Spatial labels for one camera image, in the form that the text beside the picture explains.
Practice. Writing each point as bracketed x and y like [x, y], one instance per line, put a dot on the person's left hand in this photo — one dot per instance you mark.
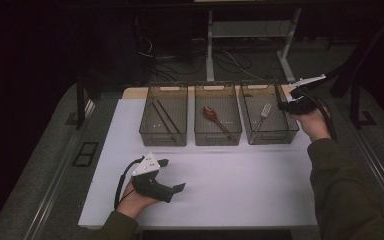
[133, 203]

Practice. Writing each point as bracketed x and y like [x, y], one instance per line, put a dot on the black chopstick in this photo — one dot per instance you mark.
[169, 116]
[161, 118]

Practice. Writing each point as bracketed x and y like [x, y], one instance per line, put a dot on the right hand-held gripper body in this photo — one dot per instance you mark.
[301, 103]

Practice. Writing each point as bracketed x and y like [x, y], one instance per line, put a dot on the black metal stand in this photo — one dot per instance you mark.
[80, 100]
[355, 93]

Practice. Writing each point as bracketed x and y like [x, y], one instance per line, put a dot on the person's right hand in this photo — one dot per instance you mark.
[315, 125]

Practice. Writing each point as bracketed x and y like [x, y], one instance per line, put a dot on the smoky clear plastic bin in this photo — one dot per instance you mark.
[273, 123]
[217, 100]
[163, 116]

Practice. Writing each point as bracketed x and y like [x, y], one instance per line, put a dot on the steel fork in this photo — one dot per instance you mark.
[265, 109]

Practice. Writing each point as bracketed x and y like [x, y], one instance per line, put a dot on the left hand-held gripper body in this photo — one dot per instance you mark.
[151, 188]

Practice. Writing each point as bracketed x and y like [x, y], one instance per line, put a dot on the brown wooden spoon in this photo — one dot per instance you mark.
[209, 112]

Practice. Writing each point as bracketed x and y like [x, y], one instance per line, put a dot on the white metal stand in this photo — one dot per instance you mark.
[210, 50]

